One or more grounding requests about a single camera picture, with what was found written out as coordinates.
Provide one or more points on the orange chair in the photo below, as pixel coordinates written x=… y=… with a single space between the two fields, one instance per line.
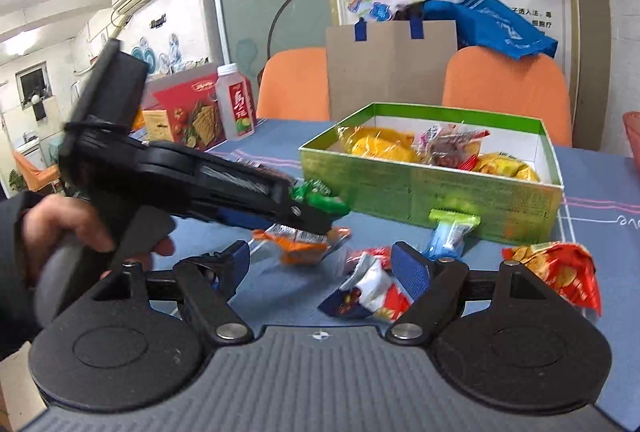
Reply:
x=505 y=92
x=292 y=84

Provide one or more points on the blue striped tablecloth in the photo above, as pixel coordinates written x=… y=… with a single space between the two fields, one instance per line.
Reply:
x=590 y=232

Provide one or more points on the green candy packet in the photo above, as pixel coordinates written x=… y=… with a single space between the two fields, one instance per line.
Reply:
x=320 y=197

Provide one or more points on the red cracker box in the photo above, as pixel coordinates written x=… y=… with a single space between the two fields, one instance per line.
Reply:
x=192 y=117

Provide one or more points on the cardboard box with blue tape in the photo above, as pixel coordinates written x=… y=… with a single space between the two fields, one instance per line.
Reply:
x=385 y=72

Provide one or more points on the blue plate wall decoration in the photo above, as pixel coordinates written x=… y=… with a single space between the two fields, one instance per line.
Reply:
x=157 y=54

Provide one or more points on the green cardboard box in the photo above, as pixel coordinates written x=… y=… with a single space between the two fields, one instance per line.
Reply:
x=450 y=197

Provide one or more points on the blue packet with green end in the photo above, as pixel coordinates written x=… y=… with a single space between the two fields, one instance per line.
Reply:
x=447 y=234

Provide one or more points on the pink bowl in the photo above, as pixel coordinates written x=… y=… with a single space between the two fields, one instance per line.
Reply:
x=632 y=134

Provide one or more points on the orange yellow snack packet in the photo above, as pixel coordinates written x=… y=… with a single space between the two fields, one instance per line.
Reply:
x=380 y=144

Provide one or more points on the small orange box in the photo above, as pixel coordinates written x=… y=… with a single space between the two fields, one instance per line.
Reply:
x=156 y=126

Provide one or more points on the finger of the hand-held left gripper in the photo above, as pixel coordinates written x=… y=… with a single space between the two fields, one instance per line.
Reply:
x=240 y=182
x=280 y=217

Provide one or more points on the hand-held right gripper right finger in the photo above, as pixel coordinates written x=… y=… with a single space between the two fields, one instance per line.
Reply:
x=410 y=272

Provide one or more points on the blue plastic bag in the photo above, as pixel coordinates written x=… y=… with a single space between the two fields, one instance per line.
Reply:
x=495 y=27

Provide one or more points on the blue red white packet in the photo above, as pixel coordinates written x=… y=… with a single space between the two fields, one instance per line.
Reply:
x=367 y=292

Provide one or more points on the white bottle with red label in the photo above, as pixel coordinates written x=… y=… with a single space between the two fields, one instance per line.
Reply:
x=237 y=104

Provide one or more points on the person's left hand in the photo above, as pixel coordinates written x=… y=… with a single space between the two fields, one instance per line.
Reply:
x=70 y=222

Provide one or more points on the small red snack packet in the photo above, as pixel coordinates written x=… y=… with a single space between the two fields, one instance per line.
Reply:
x=560 y=272

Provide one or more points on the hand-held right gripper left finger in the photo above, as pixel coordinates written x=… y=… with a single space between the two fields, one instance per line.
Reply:
x=241 y=264

